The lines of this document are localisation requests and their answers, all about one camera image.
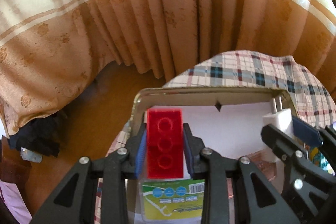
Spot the white charger plug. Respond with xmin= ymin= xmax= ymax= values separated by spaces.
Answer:
xmin=262 ymin=95 xmax=296 ymax=164

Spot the red toy brick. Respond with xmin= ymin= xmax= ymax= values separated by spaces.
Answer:
xmin=146 ymin=109 xmax=184 ymax=179

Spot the green floss pick box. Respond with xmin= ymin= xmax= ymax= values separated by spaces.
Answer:
xmin=134 ymin=178 xmax=205 ymax=223

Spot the blue toy brick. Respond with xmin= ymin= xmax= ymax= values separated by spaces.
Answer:
xmin=309 ymin=147 xmax=328 ymax=169

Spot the copper coloured box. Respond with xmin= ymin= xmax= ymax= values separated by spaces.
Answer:
xmin=227 ymin=151 xmax=277 ymax=200

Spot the plaid tablecloth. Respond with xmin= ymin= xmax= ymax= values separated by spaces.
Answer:
xmin=96 ymin=49 xmax=336 ymax=224

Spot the white paper tray liner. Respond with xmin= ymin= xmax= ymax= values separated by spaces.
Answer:
xmin=133 ymin=104 xmax=289 ymax=224

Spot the gold metal tray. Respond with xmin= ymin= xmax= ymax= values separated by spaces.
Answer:
xmin=127 ymin=87 xmax=298 ymax=136

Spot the dark cloth on floor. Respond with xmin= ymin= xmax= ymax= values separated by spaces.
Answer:
xmin=8 ymin=111 xmax=67 ymax=157

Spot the small plastic bottle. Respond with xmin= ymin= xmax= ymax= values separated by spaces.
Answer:
xmin=21 ymin=147 xmax=43 ymax=163

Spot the beige orange curtain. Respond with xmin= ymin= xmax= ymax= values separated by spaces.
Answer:
xmin=1 ymin=0 xmax=335 ymax=136

